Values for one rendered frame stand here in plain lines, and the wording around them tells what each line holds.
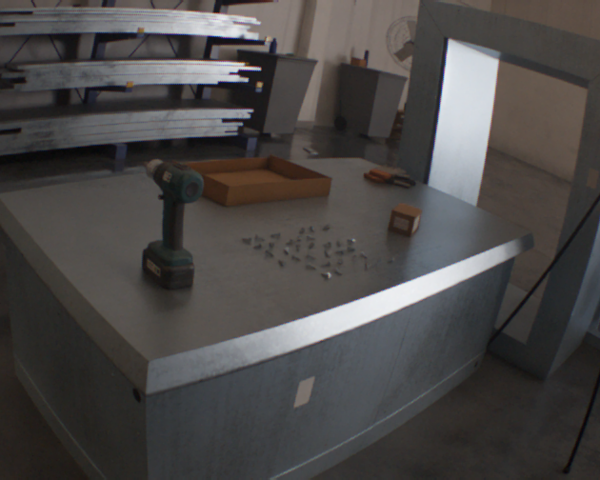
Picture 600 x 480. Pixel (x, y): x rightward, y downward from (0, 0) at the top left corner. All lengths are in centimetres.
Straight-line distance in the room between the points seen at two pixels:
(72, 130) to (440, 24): 311
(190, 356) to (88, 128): 394
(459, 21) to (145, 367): 221
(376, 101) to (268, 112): 174
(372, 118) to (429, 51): 480
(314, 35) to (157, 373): 662
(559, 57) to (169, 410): 206
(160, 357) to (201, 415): 25
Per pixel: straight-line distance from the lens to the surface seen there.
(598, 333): 328
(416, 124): 284
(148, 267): 122
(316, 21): 737
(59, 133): 472
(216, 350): 103
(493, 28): 264
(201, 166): 200
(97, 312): 108
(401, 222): 177
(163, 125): 517
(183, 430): 117
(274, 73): 617
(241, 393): 122
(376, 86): 743
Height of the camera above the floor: 116
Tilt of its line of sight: 20 degrees down
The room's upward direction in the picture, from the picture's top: 10 degrees clockwise
